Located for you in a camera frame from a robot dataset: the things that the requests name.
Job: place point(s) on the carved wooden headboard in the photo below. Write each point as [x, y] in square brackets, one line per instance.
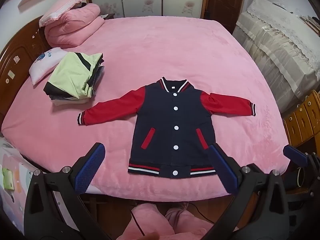
[17, 62]

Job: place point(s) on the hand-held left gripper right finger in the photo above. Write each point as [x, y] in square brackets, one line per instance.
[225, 167]

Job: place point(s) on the navy and red baseball jacket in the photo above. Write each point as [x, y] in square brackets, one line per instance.
[160, 120]

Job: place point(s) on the lace-covered beige sofa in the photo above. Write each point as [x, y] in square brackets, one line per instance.
[277, 45]

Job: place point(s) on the small white printed pillow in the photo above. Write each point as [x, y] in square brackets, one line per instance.
[45, 63]

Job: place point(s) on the stack of folded clothes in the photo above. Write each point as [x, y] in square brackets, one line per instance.
[72, 77]

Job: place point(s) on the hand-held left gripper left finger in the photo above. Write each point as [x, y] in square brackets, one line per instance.
[90, 166]

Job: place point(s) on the pile of dark folded clothes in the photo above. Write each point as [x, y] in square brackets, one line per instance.
[67, 101]

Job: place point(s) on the pink pillow with lace trim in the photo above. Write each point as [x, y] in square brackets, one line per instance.
[67, 3]

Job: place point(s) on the person's pink trouser legs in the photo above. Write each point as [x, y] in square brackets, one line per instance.
[155, 220]

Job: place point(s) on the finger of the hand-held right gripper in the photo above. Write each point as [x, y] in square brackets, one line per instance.
[295, 155]

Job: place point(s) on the folded pink quilt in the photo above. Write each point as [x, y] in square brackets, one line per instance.
[72, 30]

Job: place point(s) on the pink bed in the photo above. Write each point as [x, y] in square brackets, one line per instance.
[175, 50]

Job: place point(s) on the dark wooden door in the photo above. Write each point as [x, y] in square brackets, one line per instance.
[225, 0]

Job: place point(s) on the cartoon printed bed sheet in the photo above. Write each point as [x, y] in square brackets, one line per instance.
[12, 170]

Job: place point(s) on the wooden chairs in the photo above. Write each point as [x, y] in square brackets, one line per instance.
[303, 122]

